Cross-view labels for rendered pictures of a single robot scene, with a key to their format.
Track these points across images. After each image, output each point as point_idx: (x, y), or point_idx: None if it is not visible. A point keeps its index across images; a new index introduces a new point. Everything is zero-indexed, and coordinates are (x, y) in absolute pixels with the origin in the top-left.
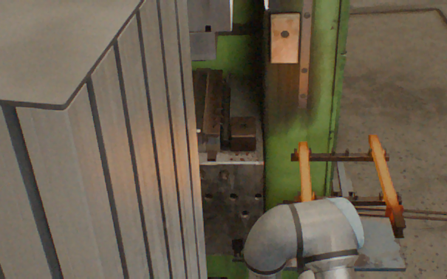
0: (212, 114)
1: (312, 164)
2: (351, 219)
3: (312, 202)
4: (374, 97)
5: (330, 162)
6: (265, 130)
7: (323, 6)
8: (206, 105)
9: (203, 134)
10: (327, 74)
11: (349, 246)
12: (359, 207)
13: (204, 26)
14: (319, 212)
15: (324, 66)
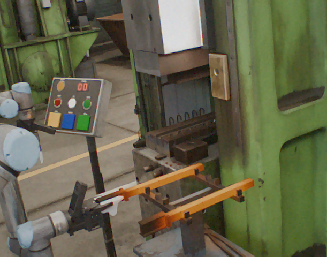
0: (185, 132)
1: (251, 209)
2: (7, 138)
3: (13, 126)
4: None
5: (263, 213)
6: (219, 160)
7: (242, 51)
8: (191, 126)
9: (161, 138)
10: (251, 119)
11: None
12: (234, 249)
13: (153, 47)
14: (2, 129)
15: (249, 110)
